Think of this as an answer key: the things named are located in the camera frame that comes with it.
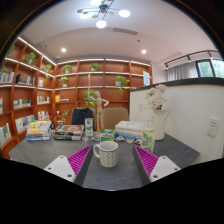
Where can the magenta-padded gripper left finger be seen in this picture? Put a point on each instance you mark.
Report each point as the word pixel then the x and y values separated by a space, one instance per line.
pixel 60 166

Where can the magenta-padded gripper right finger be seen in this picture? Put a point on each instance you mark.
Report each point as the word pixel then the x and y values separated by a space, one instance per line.
pixel 163 166

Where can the yellow drink bottle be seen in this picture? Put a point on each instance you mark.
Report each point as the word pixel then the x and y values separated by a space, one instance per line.
pixel 149 136

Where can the small snack packet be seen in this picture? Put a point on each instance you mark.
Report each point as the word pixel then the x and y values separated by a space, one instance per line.
pixel 137 142
pixel 130 140
pixel 85 138
pixel 95 139
pixel 120 137

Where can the stack of dark books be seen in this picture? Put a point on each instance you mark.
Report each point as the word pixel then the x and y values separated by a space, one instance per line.
pixel 68 131

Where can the stack of colourful books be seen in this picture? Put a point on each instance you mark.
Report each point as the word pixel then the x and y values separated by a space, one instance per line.
pixel 38 130

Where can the white vase with pale flowers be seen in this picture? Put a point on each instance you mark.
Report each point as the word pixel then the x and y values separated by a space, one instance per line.
pixel 160 123

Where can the white mug, black line pattern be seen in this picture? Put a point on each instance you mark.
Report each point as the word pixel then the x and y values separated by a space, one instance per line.
pixel 109 155

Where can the stack of white books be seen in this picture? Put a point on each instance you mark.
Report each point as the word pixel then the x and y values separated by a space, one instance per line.
pixel 130 126

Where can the green and white box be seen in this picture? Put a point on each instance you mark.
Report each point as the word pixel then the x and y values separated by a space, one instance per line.
pixel 107 135

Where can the wooden shelf unit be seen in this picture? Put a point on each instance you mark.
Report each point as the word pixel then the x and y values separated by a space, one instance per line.
pixel 73 86

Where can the grey curtain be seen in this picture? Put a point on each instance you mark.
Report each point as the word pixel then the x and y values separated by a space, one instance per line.
pixel 182 71

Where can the window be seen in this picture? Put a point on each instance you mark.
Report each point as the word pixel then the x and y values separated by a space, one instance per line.
pixel 210 68

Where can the recessed ceiling spotlight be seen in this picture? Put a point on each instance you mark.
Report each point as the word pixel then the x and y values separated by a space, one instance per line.
pixel 143 51
pixel 63 50

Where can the ceiling air vent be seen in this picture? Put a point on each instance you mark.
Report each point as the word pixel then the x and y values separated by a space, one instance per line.
pixel 125 31

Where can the branched ceiling lamp, round bulbs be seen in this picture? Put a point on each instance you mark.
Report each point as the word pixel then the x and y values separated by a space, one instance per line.
pixel 101 24

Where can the white wall socket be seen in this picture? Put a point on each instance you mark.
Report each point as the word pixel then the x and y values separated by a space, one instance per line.
pixel 213 126

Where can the white wall switch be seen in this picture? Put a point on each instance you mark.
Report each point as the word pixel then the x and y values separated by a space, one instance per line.
pixel 140 107

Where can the black ceiling track rail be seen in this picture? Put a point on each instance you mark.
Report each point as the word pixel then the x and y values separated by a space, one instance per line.
pixel 191 55

